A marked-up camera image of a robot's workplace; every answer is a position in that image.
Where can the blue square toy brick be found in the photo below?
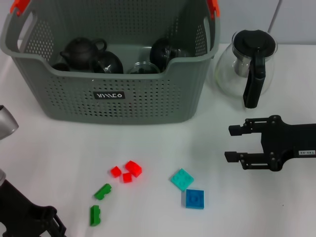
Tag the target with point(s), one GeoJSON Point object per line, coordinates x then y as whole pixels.
{"type": "Point", "coordinates": [195, 198]}

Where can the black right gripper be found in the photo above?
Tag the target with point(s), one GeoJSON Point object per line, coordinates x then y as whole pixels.
{"type": "Point", "coordinates": [286, 143]}

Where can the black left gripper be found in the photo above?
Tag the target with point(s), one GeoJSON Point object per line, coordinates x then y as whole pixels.
{"type": "Point", "coordinates": [22, 214]}

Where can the green toy brick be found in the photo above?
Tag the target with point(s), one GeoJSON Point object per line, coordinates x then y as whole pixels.
{"type": "Point", "coordinates": [102, 192]}
{"type": "Point", "coordinates": [95, 216]}

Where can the black clay teapot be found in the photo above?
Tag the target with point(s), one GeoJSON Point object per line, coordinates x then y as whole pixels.
{"type": "Point", "coordinates": [79, 54]}

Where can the glass coffee pot black lid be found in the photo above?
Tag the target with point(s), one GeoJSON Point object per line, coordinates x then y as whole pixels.
{"type": "Point", "coordinates": [254, 42]}

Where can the small red toy brick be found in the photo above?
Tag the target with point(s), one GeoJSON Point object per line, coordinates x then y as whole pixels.
{"type": "Point", "coordinates": [116, 171]}
{"type": "Point", "coordinates": [127, 177]}

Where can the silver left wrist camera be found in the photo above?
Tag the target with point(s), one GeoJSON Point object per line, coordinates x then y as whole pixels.
{"type": "Point", "coordinates": [6, 123]}

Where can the teal square toy brick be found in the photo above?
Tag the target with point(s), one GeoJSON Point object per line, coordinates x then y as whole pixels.
{"type": "Point", "coordinates": [182, 179]}

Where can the grey perforated plastic storage bin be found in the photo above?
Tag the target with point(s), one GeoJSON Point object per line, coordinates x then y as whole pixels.
{"type": "Point", "coordinates": [148, 98]}

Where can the glass teacup black holder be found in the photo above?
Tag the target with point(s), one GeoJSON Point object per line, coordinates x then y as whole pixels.
{"type": "Point", "coordinates": [160, 53]}
{"type": "Point", "coordinates": [143, 69]}
{"type": "Point", "coordinates": [108, 63]}

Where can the wide red toy brick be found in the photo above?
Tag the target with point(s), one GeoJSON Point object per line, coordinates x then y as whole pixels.
{"type": "Point", "coordinates": [133, 168]}

